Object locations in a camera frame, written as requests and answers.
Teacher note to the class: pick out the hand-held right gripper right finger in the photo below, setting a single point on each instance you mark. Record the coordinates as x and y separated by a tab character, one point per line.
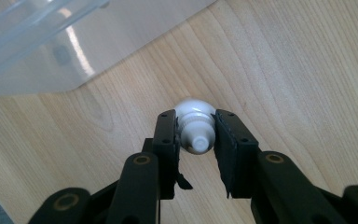
239	161

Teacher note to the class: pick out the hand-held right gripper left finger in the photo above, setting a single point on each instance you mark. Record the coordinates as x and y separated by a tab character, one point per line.
164	155

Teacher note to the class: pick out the small white bottle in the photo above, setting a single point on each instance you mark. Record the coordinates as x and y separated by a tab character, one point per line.
197	127

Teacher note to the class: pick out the clear plastic storage box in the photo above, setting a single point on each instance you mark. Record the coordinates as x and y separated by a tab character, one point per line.
74	40

